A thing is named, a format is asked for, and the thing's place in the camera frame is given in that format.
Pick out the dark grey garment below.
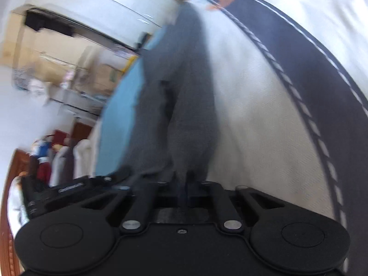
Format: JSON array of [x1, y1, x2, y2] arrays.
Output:
[[117, 3, 218, 187]]

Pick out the light blue sheet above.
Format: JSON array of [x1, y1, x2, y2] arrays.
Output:
[[94, 26, 165, 178]]

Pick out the white metal shelf rack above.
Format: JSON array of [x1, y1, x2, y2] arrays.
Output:
[[50, 63, 124, 116]]

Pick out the brown cardboard boxes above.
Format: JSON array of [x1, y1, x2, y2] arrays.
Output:
[[1, 6, 138, 95]]

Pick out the white patterned bed cover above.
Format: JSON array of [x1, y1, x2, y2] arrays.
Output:
[[188, 0, 367, 275]]

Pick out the white wardrobe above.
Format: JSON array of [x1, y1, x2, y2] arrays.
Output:
[[29, 0, 182, 47]]

